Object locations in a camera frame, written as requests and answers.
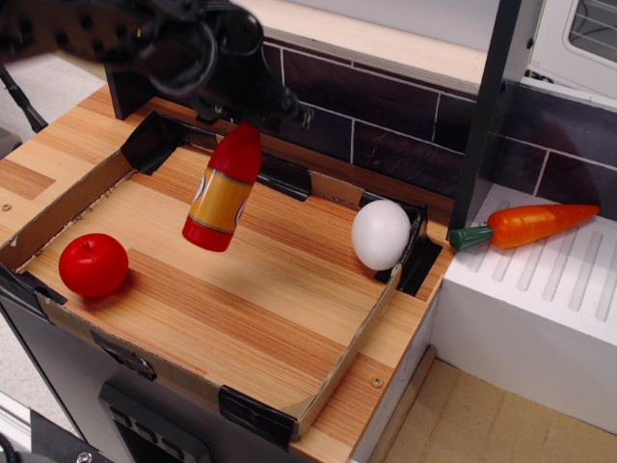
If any white appliance with wire rack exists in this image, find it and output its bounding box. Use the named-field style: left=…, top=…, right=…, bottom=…
left=529, top=0, right=616, bottom=98

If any red yellow hot sauce bottle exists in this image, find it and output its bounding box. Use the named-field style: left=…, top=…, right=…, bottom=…
left=182, top=122, right=262, bottom=252

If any black shelf post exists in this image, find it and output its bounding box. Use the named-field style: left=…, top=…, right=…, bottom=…
left=104, top=66, right=159, bottom=120
left=449, top=1, right=521, bottom=230

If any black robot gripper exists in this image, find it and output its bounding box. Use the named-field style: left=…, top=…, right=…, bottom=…
left=149, top=9, right=313, bottom=130

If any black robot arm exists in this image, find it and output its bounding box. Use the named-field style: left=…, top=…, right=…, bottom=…
left=1, top=1, right=312, bottom=133

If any white grooved drainboard counter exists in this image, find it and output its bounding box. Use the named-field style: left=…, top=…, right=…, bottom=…
left=433, top=182, right=617, bottom=435

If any cardboard fence with black tape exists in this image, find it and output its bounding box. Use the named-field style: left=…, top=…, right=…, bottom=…
left=1, top=110, right=448, bottom=445

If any black right shelf post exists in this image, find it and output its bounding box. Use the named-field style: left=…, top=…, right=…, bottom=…
left=449, top=1, right=521, bottom=230

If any light wooden shelf board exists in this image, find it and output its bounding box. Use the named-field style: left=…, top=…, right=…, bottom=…
left=238, top=1, right=487, bottom=95

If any red toy tomato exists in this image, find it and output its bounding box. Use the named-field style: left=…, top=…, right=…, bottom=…
left=59, top=233, right=129, bottom=298

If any black left shelf post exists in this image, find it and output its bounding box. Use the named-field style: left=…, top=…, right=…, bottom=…
left=104, top=66, right=159, bottom=120

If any black cable at left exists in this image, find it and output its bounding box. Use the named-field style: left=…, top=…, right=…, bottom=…
left=0, top=65, right=50, bottom=134

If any white toy egg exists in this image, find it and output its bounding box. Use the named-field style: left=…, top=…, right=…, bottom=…
left=352, top=200, right=411, bottom=271

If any black control panel with buttons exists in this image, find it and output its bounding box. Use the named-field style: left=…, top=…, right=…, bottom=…
left=97, top=383, right=213, bottom=463

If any orange toy carrot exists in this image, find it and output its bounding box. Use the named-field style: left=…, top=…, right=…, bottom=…
left=448, top=204, right=601, bottom=251

